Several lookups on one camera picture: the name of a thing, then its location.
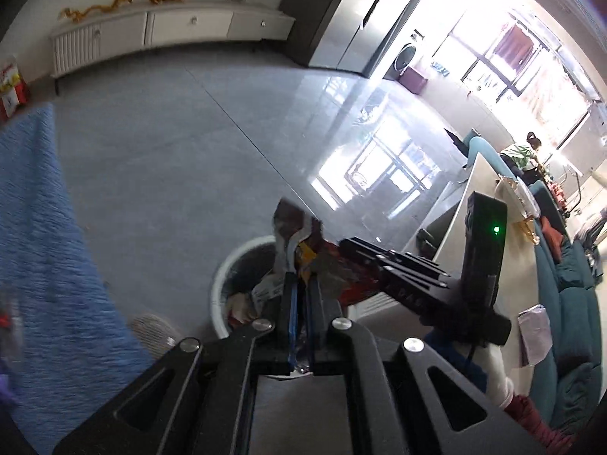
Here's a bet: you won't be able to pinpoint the red snack wrapper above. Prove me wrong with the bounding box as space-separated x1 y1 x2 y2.
319 241 386 308

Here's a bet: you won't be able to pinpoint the red and white gift bag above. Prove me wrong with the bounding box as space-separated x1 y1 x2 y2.
0 56 30 123

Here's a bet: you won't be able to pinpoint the teal sofa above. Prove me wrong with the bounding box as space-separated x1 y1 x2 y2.
464 133 604 437

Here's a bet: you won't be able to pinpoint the blue shaggy rug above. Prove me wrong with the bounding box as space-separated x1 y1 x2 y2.
0 104 158 455

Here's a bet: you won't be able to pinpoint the white paper sheet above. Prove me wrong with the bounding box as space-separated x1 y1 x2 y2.
517 303 554 367

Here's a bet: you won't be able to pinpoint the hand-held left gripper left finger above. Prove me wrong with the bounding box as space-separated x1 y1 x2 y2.
52 271 304 455

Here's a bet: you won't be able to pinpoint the brown and white snack wrapper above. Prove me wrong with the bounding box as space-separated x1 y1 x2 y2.
271 198 324 290

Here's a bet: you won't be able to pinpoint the white round trash bin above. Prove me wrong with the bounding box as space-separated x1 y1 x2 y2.
210 236 396 381

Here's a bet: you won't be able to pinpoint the silver refrigerator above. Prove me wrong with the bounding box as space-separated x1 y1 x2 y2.
308 0 447 79

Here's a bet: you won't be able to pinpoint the red cushion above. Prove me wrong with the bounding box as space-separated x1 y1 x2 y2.
539 216 568 262

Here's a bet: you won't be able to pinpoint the hanging maroon garment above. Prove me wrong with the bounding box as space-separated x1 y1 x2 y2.
492 23 538 66

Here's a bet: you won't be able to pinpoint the gold dragon figurine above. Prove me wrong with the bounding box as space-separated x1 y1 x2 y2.
58 0 146 22

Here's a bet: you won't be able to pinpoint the person's red trousers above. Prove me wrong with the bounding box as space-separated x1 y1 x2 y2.
503 392 577 453

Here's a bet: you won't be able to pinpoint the purple box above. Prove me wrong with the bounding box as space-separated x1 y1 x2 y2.
399 66 428 96

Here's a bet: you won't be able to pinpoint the beige table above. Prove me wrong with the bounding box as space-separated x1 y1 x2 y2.
415 149 546 411

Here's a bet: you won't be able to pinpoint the clear glass tray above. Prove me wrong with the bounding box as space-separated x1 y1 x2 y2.
495 175 542 246

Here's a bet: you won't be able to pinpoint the white tv cabinet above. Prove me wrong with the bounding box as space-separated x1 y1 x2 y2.
50 0 296 94

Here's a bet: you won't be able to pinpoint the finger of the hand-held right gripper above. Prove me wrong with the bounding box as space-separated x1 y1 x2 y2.
338 237 444 276
377 255 451 291

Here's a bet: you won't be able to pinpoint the grey slipper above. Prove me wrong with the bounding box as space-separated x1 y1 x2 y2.
128 314 184 359

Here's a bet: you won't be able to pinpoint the white washing machine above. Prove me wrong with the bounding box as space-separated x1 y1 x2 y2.
383 42 426 81

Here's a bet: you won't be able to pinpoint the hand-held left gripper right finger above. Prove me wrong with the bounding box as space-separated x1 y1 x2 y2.
306 275 546 455

